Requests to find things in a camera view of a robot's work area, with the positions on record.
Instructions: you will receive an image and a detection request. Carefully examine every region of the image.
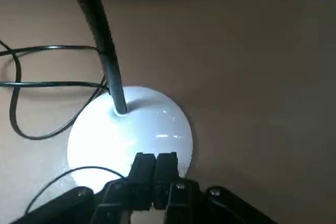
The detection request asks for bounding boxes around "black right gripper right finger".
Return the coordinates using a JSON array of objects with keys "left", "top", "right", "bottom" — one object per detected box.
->
[{"left": 154, "top": 152, "right": 278, "bottom": 224}]

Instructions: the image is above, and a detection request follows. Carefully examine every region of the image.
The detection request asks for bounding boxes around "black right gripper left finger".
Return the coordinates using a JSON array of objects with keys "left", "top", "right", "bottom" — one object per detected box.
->
[{"left": 12, "top": 152, "right": 158, "bottom": 224}]

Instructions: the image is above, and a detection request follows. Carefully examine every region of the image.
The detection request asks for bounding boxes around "white desk lamp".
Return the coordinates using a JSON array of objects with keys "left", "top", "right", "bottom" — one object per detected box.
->
[{"left": 61, "top": 0, "right": 195, "bottom": 194}]

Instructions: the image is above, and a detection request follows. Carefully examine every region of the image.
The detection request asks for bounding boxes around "thin grey gripper cable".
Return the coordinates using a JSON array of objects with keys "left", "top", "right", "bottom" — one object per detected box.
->
[{"left": 24, "top": 166, "right": 127, "bottom": 215}]

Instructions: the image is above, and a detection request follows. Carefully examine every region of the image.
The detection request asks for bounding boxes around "black lamp power cable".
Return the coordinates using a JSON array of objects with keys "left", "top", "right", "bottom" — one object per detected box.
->
[{"left": 0, "top": 39, "right": 111, "bottom": 140}]

